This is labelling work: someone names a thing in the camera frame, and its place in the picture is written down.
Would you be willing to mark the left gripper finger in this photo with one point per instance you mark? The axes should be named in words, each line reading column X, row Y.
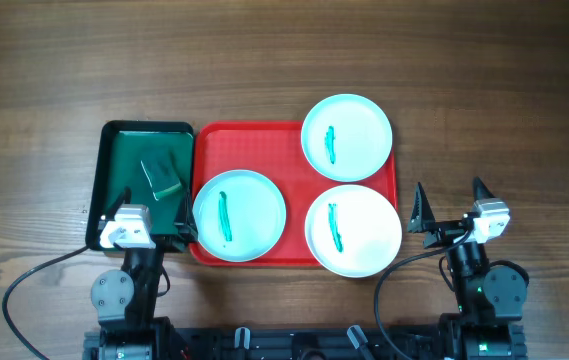
column 123, row 198
column 184, row 219

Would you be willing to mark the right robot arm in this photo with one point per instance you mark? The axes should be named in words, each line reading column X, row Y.
column 490, row 294

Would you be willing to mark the white plate top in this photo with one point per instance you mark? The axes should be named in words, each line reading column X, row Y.
column 346, row 137

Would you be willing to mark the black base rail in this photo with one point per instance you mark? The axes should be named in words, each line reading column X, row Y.
column 417, row 342

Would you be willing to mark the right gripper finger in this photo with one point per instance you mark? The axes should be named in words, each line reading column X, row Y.
column 422, row 218
column 480, row 190

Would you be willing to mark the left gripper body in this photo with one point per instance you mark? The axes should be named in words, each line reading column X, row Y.
column 172, row 242

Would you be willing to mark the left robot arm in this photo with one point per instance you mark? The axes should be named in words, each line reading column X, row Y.
column 125, row 299

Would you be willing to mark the white plate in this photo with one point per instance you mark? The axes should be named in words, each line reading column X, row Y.
column 353, row 231
column 346, row 137
column 240, row 215

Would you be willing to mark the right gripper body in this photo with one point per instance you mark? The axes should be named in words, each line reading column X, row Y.
column 444, row 234

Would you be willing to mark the red plastic tray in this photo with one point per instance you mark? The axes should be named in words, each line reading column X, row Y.
column 274, row 150

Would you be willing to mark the dark green tray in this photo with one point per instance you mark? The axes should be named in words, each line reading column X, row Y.
column 123, row 143

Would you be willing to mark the green scrub sponge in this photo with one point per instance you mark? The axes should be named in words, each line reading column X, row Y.
column 161, row 173

